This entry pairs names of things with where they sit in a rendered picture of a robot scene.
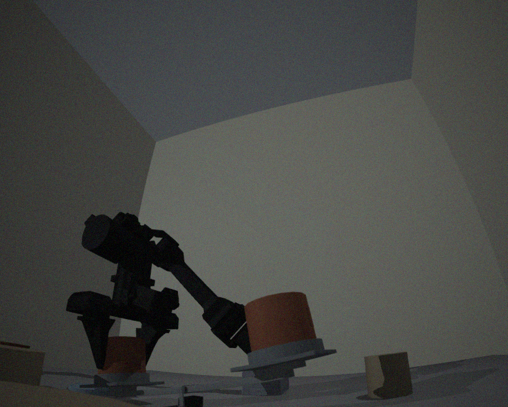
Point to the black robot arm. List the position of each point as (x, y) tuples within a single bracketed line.
[(124, 241)]

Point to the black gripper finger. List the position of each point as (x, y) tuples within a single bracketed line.
[(97, 329), (151, 337)]

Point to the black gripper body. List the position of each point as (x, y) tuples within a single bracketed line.
[(90, 303)]

